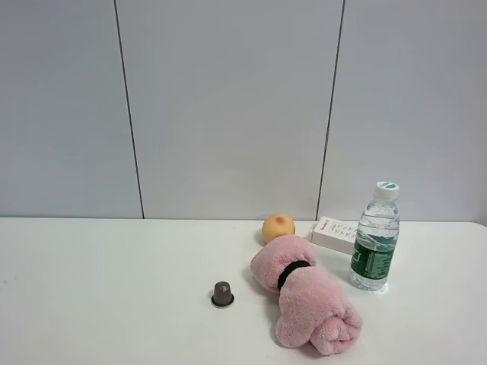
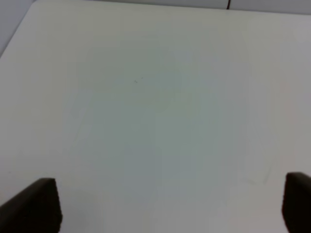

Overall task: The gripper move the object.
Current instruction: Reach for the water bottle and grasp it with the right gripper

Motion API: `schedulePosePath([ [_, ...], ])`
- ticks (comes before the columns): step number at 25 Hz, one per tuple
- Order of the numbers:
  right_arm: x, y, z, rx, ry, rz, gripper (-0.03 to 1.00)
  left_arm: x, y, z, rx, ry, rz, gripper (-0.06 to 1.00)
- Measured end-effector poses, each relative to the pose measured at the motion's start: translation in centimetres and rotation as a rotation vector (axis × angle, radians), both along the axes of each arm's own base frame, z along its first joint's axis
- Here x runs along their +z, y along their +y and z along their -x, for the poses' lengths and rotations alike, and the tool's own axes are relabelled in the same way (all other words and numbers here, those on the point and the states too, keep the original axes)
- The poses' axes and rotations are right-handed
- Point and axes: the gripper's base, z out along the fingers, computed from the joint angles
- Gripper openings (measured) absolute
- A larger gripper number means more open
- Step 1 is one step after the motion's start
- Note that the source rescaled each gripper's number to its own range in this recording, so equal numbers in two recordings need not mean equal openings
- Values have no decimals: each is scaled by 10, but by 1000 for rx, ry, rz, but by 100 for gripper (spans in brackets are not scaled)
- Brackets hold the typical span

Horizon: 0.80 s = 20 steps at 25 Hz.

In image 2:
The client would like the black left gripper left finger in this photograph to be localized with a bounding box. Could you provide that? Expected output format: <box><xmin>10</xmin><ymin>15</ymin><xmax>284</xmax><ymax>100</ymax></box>
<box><xmin>0</xmin><ymin>178</ymin><xmax>63</xmax><ymax>233</ymax></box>

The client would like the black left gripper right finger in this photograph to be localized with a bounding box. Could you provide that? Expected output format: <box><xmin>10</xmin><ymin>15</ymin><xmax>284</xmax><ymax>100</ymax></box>
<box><xmin>281</xmin><ymin>172</ymin><xmax>311</xmax><ymax>233</ymax></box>

